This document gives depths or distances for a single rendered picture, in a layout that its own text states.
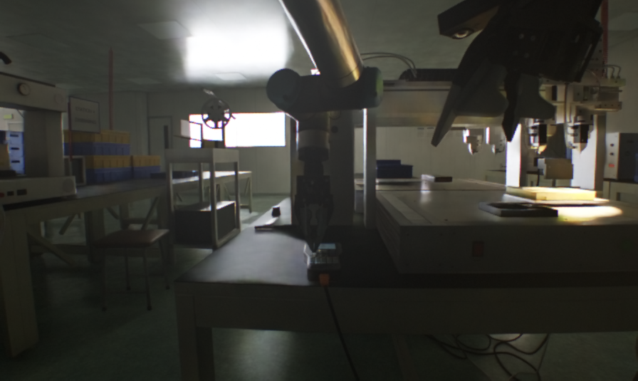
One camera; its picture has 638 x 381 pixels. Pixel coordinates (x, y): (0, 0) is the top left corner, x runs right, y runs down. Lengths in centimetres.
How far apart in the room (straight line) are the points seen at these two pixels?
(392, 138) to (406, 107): 709
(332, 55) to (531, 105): 28
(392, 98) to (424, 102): 10
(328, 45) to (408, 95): 61
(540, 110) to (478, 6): 14
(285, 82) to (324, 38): 17
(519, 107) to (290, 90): 37
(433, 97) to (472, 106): 74
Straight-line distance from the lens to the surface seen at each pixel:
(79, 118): 245
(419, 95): 107
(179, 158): 306
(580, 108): 114
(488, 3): 41
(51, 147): 235
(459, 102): 35
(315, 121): 70
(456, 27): 43
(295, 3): 45
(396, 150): 814
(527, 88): 44
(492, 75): 36
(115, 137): 416
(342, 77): 54
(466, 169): 862
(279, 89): 62
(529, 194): 100
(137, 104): 950
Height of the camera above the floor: 99
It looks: 4 degrees down
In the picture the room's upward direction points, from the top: straight up
